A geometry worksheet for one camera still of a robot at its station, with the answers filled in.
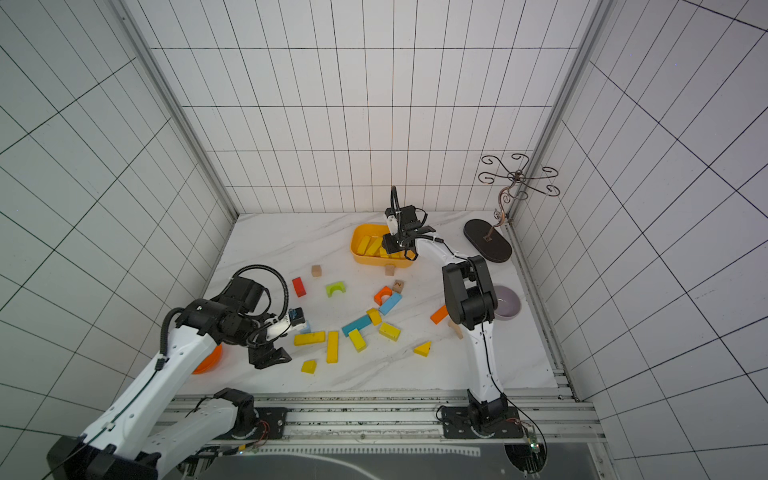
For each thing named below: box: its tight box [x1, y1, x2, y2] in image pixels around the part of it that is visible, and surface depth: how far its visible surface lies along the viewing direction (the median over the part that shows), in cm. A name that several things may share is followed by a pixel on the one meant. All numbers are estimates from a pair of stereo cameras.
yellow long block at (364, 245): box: [357, 235, 371, 255], surface depth 112 cm
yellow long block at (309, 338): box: [293, 331, 326, 346], surface depth 88 cm
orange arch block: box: [374, 286, 393, 306], surface depth 98 cm
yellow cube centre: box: [366, 308, 383, 326], surface depth 93 cm
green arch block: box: [325, 282, 346, 298], surface depth 100 cm
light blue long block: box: [378, 292, 403, 316], surface depth 97 cm
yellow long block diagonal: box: [365, 237, 383, 256], surface depth 108 cm
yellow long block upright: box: [326, 331, 339, 364], surface depth 87 cm
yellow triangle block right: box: [413, 341, 433, 357], surface depth 86 cm
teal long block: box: [342, 314, 372, 337], surface depth 92 cm
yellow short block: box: [348, 329, 367, 353], surface depth 87 cm
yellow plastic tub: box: [350, 224, 416, 269], surface depth 106 cm
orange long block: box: [430, 304, 449, 325], surface depth 94 cm
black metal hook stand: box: [463, 153, 560, 263], surface depth 111 cm
